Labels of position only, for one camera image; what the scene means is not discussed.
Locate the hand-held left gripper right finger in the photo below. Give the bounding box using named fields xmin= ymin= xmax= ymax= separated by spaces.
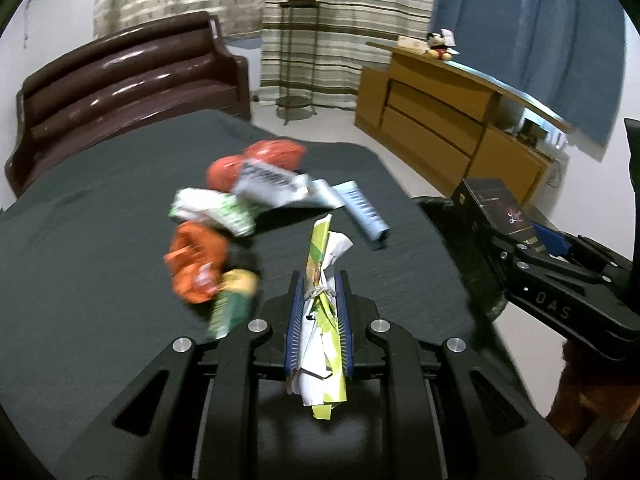
xmin=336 ymin=270 xmax=586 ymax=480

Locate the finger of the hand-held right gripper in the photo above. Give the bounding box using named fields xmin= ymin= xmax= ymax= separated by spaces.
xmin=529 ymin=219 xmax=628 ymax=282
xmin=472 ymin=222 xmax=540 ymax=286

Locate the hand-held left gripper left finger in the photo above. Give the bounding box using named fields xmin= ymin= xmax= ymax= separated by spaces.
xmin=52 ymin=272 xmax=306 ymax=480

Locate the black gold printed box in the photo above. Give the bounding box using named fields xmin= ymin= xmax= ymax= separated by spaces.
xmin=450 ymin=177 xmax=548 ymax=256

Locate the yellow white wrapper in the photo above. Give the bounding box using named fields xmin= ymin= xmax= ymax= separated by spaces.
xmin=287 ymin=212 xmax=353 ymax=421

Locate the white blue printed pouch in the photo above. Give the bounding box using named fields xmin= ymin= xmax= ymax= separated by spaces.
xmin=234 ymin=159 xmax=346 ymax=209

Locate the red plastic bag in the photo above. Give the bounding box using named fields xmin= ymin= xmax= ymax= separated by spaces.
xmin=206 ymin=139 xmax=307 ymax=194

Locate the person's right forearm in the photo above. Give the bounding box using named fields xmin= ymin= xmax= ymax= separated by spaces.
xmin=545 ymin=337 xmax=640 ymax=447

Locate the green yellow snack packet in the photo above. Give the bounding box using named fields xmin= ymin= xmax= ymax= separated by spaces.
xmin=207 ymin=269 xmax=260 ymax=341

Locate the small brown box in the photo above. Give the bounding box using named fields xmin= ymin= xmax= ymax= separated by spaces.
xmin=519 ymin=117 xmax=548 ymax=142

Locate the light blue wrapper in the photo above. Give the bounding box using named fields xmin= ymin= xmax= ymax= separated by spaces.
xmin=332 ymin=181 xmax=390 ymax=250

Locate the orange wrapper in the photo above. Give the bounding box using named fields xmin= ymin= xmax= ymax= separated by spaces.
xmin=164 ymin=220 xmax=231 ymax=305

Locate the white green wrapper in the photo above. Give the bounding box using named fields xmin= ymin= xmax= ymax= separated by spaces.
xmin=169 ymin=187 xmax=257 ymax=237

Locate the wooden cabinet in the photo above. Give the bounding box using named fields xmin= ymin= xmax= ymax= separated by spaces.
xmin=354 ymin=40 xmax=576 ymax=206

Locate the dark grey tablecloth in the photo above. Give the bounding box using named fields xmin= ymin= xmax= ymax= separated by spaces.
xmin=0 ymin=109 xmax=521 ymax=480

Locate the blue curtain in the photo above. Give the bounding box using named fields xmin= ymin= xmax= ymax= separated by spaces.
xmin=430 ymin=0 xmax=628 ymax=148

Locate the mouse plush toy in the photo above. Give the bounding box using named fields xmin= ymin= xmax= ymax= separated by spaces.
xmin=425 ymin=30 xmax=458 ymax=61

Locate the black metal plant stand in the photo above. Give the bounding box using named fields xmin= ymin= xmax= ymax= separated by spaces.
xmin=275 ymin=0 xmax=321 ymax=126

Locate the striped curtain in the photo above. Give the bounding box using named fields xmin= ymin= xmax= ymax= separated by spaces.
xmin=260 ymin=0 xmax=438 ymax=111

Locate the brown leather sofa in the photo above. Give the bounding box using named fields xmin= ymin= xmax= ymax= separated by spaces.
xmin=4 ymin=10 xmax=251 ymax=198

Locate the black cable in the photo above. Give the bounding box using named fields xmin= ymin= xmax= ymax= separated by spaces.
xmin=547 ymin=157 xmax=571 ymax=188

